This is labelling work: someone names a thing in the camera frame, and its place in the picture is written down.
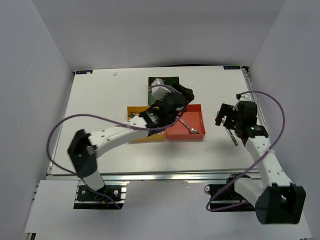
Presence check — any black handled spoon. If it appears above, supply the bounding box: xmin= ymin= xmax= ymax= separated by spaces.
xmin=226 ymin=128 xmax=239 ymax=146

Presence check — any pink handled spoon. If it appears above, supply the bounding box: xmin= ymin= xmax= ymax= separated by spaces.
xmin=179 ymin=118 xmax=199 ymax=134

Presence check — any black handled knife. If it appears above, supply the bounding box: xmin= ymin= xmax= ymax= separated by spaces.
xmin=151 ymin=131 xmax=165 ymax=138

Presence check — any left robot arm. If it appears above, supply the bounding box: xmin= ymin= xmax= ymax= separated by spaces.
xmin=67 ymin=78 xmax=195 ymax=200

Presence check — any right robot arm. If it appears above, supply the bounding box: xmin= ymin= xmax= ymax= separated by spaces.
xmin=215 ymin=100 xmax=306 ymax=225

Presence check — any yellow container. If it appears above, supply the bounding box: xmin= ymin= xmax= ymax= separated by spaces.
xmin=127 ymin=106 xmax=166 ymax=143

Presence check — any red container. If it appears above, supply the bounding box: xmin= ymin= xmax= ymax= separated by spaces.
xmin=165 ymin=104 xmax=206 ymax=141

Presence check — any green container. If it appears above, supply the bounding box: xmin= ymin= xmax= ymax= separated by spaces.
xmin=148 ymin=76 xmax=180 ymax=106

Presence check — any right blue corner label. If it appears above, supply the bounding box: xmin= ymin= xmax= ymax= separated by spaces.
xmin=223 ymin=65 xmax=241 ymax=70

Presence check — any blue corner label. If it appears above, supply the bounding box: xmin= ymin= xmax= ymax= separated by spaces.
xmin=223 ymin=65 xmax=241 ymax=70
xmin=75 ymin=69 xmax=93 ymax=75

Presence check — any left blue corner label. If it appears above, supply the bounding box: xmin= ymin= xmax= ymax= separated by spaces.
xmin=75 ymin=69 xmax=93 ymax=75

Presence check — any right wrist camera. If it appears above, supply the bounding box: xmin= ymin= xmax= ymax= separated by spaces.
xmin=232 ymin=93 xmax=245 ymax=111

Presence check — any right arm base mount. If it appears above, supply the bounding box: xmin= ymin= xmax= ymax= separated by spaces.
xmin=203 ymin=173 xmax=255 ymax=212

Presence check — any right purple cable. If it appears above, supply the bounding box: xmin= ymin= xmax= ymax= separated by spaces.
xmin=205 ymin=91 xmax=286 ymax=213

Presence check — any purple cable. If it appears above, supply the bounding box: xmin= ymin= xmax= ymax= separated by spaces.
xmin=205 ymin=91 xmax=286 ymax=213
xmin=47 ymin=84 xmax=181 ymax=210

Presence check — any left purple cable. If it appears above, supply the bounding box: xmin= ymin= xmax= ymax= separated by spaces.
xmin=47 ymin=84 xmax=181 ymax=210

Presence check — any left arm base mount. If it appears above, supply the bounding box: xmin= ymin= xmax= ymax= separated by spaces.
xmin=73 ymin=181 xmax=128 ymax=210

